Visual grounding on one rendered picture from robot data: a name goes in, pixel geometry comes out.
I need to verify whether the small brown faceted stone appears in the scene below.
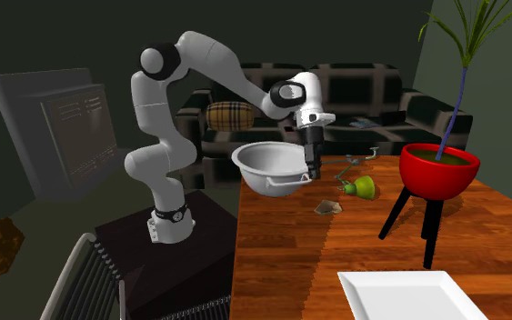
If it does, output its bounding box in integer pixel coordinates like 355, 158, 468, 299
314, 199, 344, 216

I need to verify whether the dark checked sofa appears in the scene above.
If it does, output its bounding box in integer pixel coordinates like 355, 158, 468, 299
175, 62, 475, 190

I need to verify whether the red pot plant on legs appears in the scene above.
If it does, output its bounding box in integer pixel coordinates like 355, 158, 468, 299
377, 0, 512, 271

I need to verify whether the white square plate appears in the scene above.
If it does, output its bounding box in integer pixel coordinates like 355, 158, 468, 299
336, 270, 490, 320

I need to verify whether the grey slatted chair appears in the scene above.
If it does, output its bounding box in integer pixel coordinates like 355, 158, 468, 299
38, 232, 126, 320

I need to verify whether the grey flat book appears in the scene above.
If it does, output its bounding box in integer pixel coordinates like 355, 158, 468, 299
348, 117, 383, 130

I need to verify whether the green desk lamp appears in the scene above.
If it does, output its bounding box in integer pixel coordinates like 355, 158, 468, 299
319, 146, 380, 201

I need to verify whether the grey television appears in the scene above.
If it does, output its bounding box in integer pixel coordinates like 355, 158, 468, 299
0, 67, 125, 202

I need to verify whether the tan plaid cushion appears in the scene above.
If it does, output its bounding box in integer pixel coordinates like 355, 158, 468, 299
206, 100, 256, 133

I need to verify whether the dark robot stand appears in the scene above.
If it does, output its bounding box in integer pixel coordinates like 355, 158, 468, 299
94, 189, 239, 320

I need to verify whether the white bowl with handle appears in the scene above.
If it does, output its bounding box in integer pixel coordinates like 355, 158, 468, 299
230, 141, 314, 198

